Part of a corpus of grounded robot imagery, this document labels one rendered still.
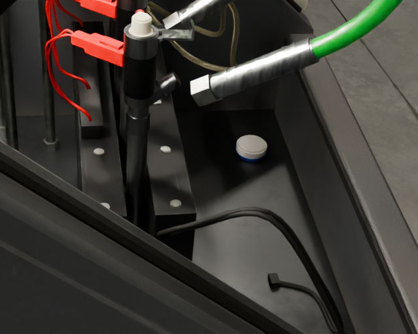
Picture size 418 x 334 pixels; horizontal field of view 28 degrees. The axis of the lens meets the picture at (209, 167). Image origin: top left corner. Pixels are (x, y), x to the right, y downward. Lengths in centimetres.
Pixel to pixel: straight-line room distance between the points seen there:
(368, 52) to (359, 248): 216
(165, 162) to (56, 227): 47
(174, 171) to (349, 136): 22
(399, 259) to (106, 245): 47
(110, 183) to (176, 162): 7
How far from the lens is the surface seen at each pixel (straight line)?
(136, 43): 67
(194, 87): 60
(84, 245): 34
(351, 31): 55
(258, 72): 58
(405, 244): 80
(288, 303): 88
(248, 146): 104
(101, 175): 78
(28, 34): 104
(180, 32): 69
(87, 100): 84
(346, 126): 93
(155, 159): 80
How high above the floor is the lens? 148
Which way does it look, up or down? 39 degrees down
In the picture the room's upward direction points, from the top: 6 degrees clockwise
